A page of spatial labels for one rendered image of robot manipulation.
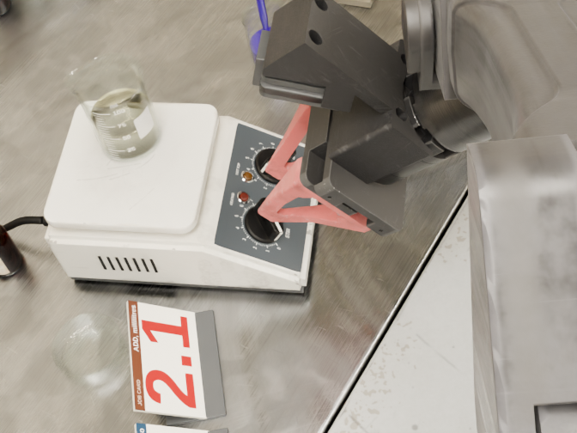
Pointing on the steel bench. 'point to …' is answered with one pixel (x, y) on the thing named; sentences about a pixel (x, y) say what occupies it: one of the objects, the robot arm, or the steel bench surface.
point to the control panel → (227, 240)
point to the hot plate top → (136, 176)
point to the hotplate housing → (179, 245)
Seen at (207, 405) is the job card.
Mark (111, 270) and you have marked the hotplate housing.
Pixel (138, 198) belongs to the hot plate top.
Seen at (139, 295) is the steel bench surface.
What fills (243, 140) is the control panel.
